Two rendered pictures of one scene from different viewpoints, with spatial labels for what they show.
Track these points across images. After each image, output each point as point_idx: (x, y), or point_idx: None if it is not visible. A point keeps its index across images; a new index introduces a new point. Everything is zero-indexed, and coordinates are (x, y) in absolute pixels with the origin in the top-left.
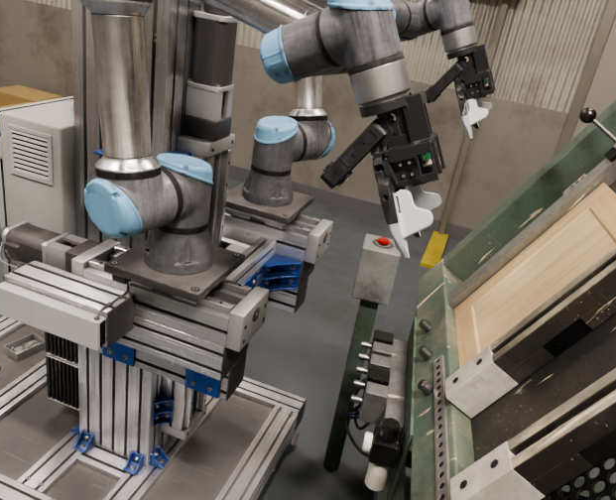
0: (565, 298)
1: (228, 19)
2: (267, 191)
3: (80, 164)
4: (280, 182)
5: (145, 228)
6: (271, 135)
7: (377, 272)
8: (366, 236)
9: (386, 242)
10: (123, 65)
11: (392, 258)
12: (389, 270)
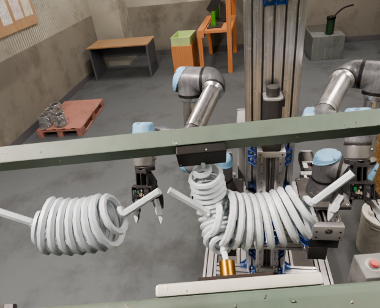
0: None
1: (267, 99)
2: (309, 187)
3: None
4: (317, 186)
5: (190, 172)
6: (314, 159)
7: (357, 277)
8: (374, 253)
9: (372, 264)
10: (184, 117)
11: (363, 275)
12: (361, 281)
